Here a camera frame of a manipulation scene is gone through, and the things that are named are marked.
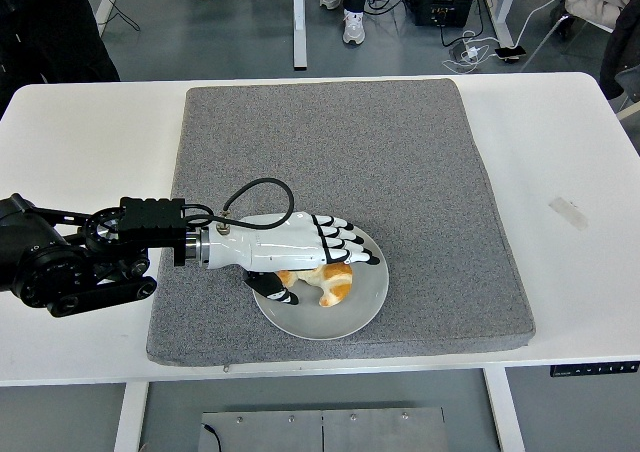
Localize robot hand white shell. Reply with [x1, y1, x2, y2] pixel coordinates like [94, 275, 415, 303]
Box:
[202, 211, 382, 307]

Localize golden croissant bread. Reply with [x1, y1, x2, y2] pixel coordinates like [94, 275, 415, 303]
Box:
[277, 263, 355, 307]

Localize pale grey round plate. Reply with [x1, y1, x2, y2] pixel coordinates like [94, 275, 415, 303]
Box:
[243, 213, 391, 342]

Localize grey metal plate with screws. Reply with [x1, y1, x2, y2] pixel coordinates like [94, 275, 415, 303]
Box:
[198, 406, 449, 452]

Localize grey speckled cushion mat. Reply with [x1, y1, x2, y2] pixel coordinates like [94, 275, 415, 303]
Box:
[146, 78, 538, 368]

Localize white table leg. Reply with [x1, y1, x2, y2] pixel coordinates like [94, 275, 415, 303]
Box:
[112, 381, 151, 452]
[482, 366, 526, 452]

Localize white desk foot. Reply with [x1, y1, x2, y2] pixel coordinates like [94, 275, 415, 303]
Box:
[94, 0, 117, 38]

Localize translucent tape strip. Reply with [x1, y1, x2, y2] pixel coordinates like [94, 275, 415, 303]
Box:
[548, 196, 590, 232]

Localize smartphone on floor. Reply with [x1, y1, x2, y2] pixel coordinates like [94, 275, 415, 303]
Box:
[494, 45, 528, 64]

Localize white slanted desk leg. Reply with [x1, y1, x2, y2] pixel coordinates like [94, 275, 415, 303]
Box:
[479, 0, 524, 61]

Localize black table control panel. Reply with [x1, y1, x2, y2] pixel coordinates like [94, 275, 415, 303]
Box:
[550, 361, 640, 378]

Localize grey chair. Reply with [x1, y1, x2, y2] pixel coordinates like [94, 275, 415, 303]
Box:
[614, 66, 640, 121]

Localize black jacket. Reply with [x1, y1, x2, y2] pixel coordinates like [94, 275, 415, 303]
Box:
[598, 0, 640, 103]

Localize thin black cable on plate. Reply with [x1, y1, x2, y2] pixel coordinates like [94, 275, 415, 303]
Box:
[200, 423, 222, 452]

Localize white desk post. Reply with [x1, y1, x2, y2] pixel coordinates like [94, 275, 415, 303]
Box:
[291, 0, 308, 71]

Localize black floor cable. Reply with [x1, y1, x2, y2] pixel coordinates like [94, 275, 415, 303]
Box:
[89, 0, 144, 31]

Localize white charger with cable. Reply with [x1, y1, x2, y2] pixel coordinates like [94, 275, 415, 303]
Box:
[442, 30, 496, 76]

